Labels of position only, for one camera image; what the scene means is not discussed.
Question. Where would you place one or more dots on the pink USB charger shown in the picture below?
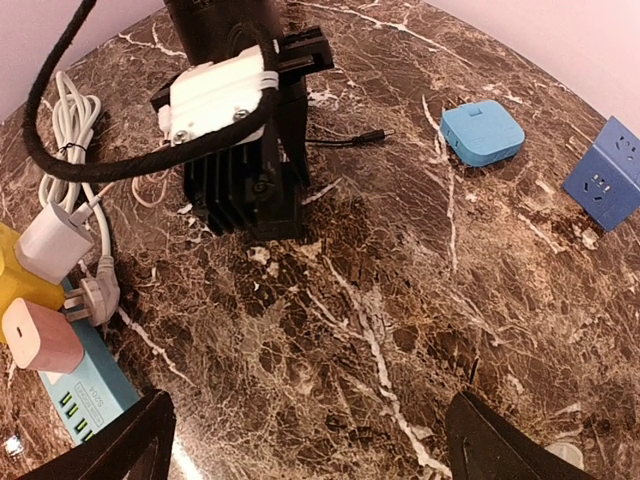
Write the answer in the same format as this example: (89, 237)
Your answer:
(41, 339)

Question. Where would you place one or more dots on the black power adapter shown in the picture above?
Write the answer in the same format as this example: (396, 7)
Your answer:
(371, 137)

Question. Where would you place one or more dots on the white USB charger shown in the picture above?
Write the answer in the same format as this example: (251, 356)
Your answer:
(54, 242)

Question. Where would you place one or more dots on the dark blue cube adapter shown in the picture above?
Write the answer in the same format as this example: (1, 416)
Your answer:
(605, 182)

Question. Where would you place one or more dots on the blue small charger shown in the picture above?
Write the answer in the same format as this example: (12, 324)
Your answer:
(482, 133)

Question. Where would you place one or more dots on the white three-pin plug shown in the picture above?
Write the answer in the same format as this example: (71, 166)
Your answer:
(97, 297)

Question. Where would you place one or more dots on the teal power strip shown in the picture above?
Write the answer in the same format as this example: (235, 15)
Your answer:
(97, 391)

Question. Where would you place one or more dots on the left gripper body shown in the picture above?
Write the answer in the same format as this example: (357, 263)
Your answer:
(213, 95)

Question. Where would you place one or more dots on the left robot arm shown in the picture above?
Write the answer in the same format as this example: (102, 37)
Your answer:
(256, 186)

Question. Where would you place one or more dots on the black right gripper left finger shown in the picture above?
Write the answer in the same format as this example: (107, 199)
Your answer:
(136, 445)

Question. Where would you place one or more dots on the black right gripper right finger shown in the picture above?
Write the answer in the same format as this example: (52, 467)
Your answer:
(483, 445)

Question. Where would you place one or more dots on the yellow cube plug adapter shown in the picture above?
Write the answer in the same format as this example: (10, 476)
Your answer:
(17, 282)

